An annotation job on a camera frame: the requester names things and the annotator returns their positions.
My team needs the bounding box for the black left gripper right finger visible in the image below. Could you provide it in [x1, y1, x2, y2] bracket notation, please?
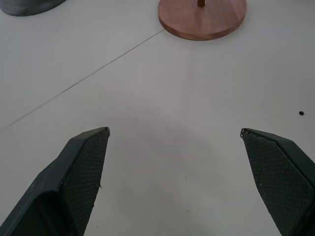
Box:
[240, 127, 315, 236]

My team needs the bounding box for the grey round object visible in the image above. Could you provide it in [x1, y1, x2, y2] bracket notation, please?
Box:
[0, 0, 67, 17]

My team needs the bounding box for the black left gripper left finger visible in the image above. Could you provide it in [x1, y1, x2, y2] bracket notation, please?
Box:
[0, 126, 111, 236]

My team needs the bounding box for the round wooden stand base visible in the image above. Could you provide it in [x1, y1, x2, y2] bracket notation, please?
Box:
[157, 0, 248, 41]

